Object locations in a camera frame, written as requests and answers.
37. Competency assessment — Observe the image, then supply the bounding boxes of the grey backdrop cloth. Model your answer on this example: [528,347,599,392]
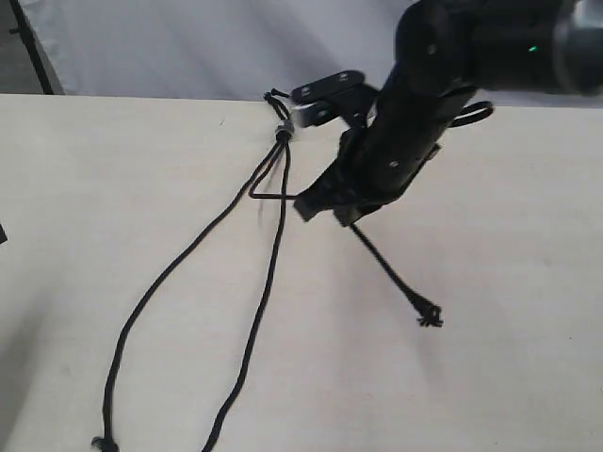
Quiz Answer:
[32,0,603,106]

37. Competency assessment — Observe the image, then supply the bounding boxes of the black stand pole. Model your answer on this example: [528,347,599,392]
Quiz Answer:
[8,0,55,95]

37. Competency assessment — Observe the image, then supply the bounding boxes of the grey metal collar ring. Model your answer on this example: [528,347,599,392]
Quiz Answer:
[275,121,295,143]

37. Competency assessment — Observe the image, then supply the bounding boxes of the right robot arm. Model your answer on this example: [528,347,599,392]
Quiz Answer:
[291,1,602,226]

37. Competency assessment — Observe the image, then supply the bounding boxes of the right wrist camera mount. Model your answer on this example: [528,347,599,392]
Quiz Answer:
[289,70,379,129]

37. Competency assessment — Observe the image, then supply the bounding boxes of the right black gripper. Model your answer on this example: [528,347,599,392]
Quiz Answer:
[294,84,476,227]

